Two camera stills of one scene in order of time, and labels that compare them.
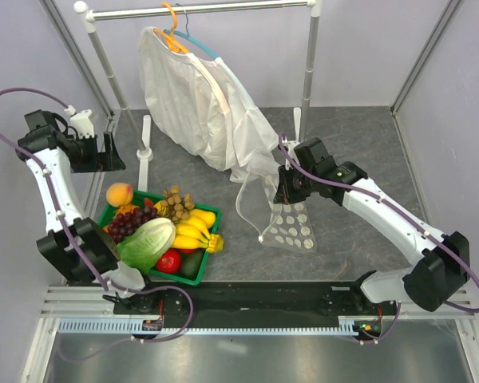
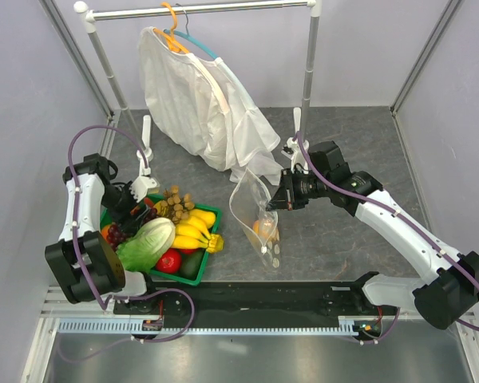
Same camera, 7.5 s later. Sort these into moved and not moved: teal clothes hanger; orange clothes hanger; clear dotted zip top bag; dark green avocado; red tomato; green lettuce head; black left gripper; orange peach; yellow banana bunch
Moved: orange peach; black left gripper; clear dotted zip top bag
Not moved: green lettuce head; red tomato; teal clothes hanger; yellow banana bunch; orange clothes hanger; dark green avocado
